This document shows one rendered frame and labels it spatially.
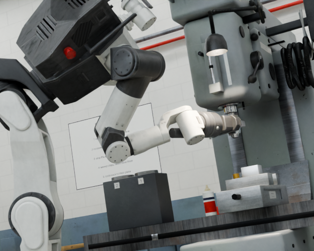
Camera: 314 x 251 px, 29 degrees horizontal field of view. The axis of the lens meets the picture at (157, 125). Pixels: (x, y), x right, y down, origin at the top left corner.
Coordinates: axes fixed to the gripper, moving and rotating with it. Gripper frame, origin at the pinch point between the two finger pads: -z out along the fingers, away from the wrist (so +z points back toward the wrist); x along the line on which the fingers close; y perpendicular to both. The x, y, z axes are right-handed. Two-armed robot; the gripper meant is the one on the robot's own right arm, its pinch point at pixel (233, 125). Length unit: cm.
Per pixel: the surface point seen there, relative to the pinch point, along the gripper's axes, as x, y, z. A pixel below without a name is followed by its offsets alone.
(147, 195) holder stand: 30.4, 19.7, 17.9
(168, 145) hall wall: 350, -63, -317
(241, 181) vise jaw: -5.2, 20.4, 7.0
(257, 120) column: 13.9, -6.1, -34.2
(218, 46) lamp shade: -17.0, -21.5, 22.3
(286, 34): 14, -48, -67
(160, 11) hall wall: 334, -221, -321
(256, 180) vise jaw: -9.9, 21.1, 5.2
